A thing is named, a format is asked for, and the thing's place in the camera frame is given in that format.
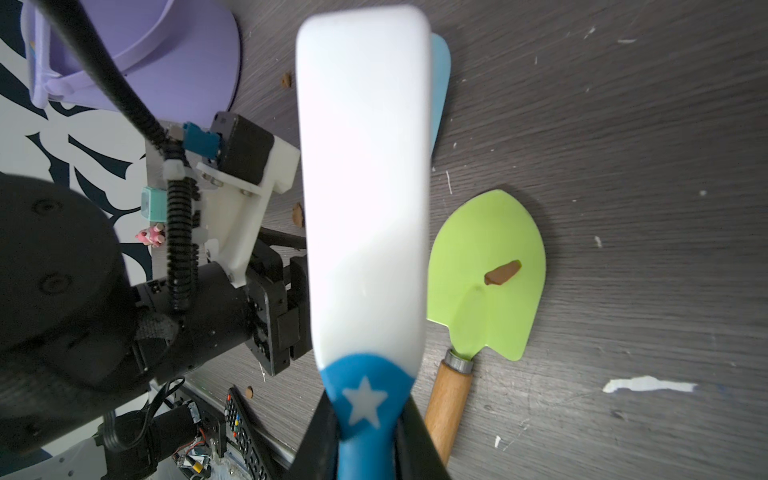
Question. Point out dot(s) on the small teal alarm clock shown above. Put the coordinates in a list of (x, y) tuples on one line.
[(154, 204)]

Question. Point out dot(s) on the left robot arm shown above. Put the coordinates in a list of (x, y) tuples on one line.
[(77, 339)]

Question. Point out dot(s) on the light blue pointed trowel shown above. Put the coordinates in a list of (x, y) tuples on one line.
[(441, 72)]

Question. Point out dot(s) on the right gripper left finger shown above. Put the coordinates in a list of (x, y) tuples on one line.
[(317, 456)]

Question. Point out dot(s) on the pink toy figure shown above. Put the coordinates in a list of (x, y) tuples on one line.
[(154, 236)]

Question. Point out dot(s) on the light green small trowel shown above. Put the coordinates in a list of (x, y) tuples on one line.
[(486, 276)]

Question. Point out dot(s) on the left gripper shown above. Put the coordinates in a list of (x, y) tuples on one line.
[(269, 313)]

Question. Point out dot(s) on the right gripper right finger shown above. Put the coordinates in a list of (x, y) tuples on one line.
[(416, 457)]

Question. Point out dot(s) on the white blue cleaning brush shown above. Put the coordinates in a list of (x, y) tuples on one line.
[(364, 93)]

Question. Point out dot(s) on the purple plastic bucket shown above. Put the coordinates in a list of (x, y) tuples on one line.
[(181, 57)]

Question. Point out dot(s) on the black remote control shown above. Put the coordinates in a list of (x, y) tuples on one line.
[(254, 452)]

